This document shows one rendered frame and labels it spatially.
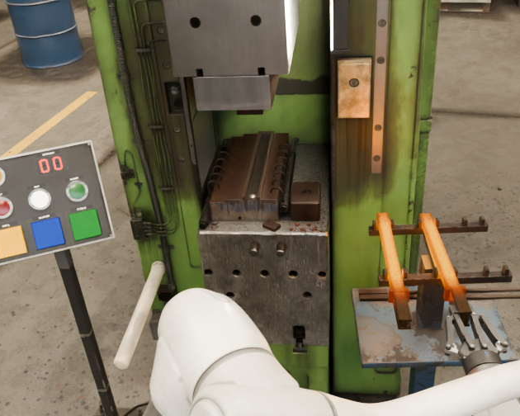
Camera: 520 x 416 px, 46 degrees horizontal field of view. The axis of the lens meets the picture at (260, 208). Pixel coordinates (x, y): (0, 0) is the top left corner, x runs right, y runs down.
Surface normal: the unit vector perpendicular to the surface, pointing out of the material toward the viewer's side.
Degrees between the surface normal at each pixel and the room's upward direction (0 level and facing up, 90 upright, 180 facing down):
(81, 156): 60
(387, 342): 0
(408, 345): 0
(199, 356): 39
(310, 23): 90
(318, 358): 90
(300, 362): 90
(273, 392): 31
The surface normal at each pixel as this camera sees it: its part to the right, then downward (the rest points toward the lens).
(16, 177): 0.24, 0.02
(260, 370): 0.37, -0.81
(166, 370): -0.81, -0.13
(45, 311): -0.07, -0.84
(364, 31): -0.11, 0.55
